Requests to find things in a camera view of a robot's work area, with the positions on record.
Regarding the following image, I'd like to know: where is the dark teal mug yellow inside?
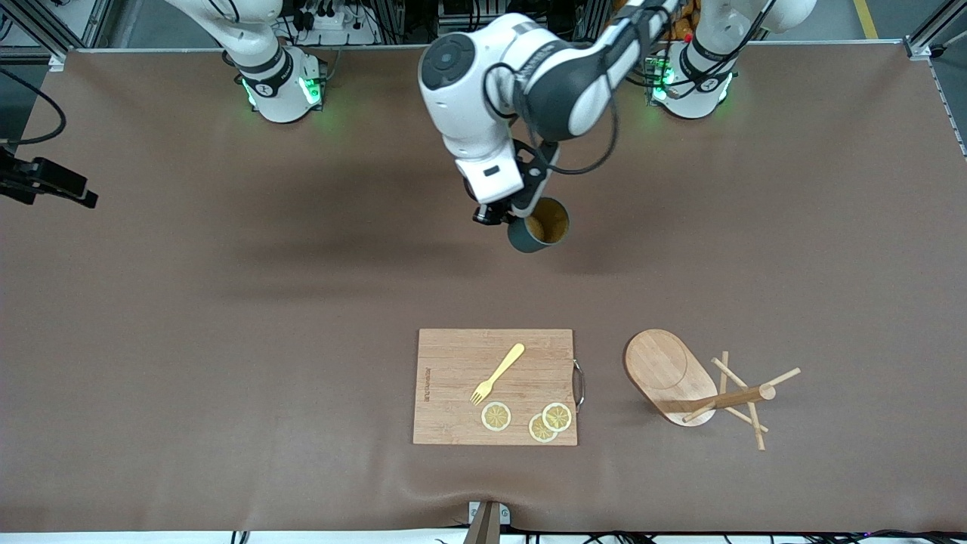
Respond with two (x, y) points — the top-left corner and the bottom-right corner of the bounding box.
(507, 197), (570, 255)

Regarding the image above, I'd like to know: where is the black electronics rack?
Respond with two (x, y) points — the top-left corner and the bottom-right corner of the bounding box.
(434, 0), (552, 31)

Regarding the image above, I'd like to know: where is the wooden mug tree rack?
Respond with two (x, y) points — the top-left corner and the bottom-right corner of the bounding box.
(623, 328), (802, 452)

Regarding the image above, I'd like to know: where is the brown table mat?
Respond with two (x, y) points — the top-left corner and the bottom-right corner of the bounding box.
(0, 42), (967, 534)

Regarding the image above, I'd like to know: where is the white power strip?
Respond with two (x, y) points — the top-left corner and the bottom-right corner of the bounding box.
(301, 6), (356, 31)
(472, 27), (550, 45)

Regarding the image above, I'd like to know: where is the wooden cutting board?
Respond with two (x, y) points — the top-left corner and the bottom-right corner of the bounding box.
(412, 328), (579, 447)

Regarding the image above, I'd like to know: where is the yellow plastic fork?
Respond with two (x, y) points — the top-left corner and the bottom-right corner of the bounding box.
(470, 343), (526, 406)

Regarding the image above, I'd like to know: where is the pile of orange bags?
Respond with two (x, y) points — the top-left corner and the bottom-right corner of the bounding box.
(602, 0), (697, 42)

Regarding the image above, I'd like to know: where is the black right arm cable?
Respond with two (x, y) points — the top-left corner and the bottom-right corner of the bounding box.
(0, 68), (67, 146)

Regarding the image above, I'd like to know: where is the aluminium frame post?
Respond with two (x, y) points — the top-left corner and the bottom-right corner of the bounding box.
(0, 0), (114, 65)
(903, 0), (967, 159)

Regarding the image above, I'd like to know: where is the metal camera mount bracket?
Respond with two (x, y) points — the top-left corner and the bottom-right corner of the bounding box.
(465, 500), (511, 544)

